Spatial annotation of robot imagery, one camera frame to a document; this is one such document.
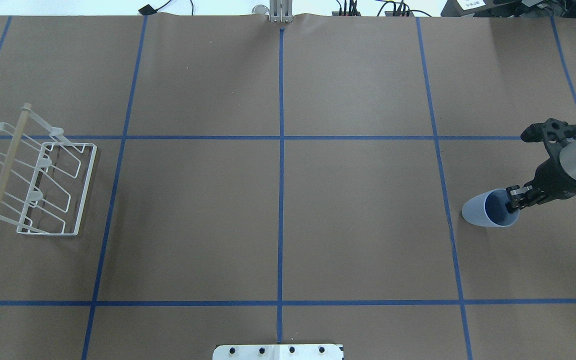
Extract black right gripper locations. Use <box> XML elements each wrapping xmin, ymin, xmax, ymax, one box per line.
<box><xmin>505</xmin><ymin>159</ymin><xmax>576</xmax><ymax>213</ymax></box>

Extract light blue plastic cup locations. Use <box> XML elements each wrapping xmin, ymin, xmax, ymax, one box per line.
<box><xmin>461</xmin><ymin>188</ymin><xmax>521</xmax><ymax>228</ymax></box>

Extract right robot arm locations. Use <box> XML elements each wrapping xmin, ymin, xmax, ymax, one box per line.
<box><xmin>505</xmin><ymin>118</ymin><xmax>576</xmax><ymax>214</ymax></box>

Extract black device top right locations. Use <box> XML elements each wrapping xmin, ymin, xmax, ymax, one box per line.
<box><xmin>440</xmin><ymin>0</ymin><xmax>576</xmax><ymax>19</ymax></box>

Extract small black sensor puck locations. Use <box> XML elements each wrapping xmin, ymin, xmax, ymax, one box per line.
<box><xmin>138</xmin><ymin>4</ymin><xmax>158</xmax><ymax>16</ymax></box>

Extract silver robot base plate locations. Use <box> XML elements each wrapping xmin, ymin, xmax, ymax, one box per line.
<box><xmin>212</xmin><ymin>343</ymin><xmax>345</xmax><ymax>360</ymax></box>

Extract aluminium frame post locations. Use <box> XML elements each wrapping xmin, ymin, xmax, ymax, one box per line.
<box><xmin>268</xmin><ymin>0</ymin><xmax>294</xmax><ymax>23</ymax></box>

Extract white wire cup holder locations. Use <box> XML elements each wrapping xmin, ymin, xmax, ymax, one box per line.
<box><xmin>0</xmin><ymin>103</ymin><xmax>98</xmax><ymax>237</ymax></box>

